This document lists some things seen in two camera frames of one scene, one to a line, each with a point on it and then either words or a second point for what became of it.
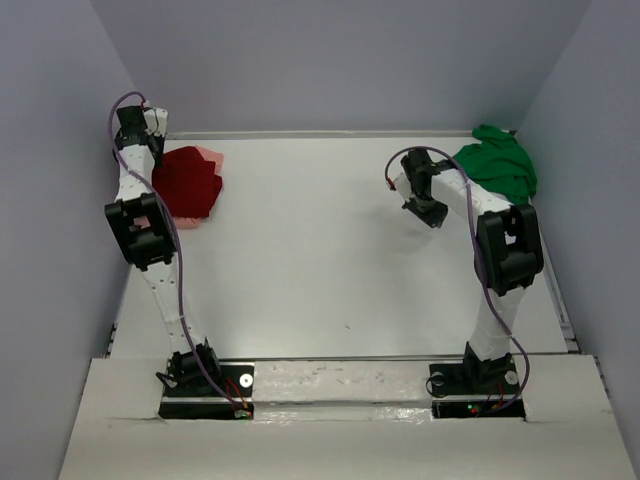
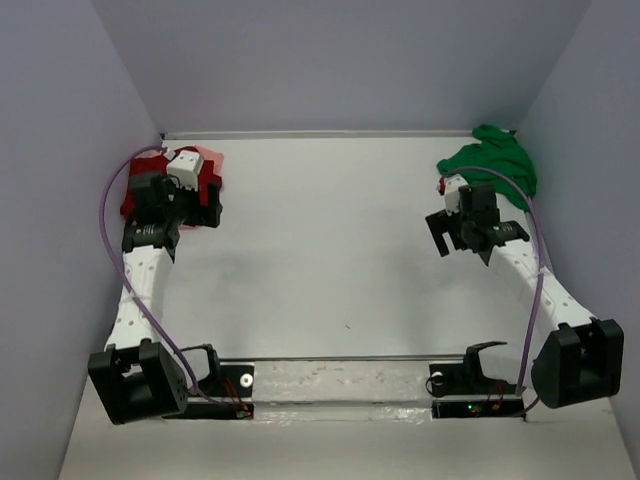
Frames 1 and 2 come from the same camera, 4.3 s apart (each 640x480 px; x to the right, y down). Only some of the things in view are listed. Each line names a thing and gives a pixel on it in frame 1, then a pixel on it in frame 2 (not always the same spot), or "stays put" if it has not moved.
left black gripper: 155,148 to 206,205
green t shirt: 500,164 stays put
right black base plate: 476,390 stays put
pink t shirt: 194,222 stays put
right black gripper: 427,211 to 445,230
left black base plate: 239,380 stays put
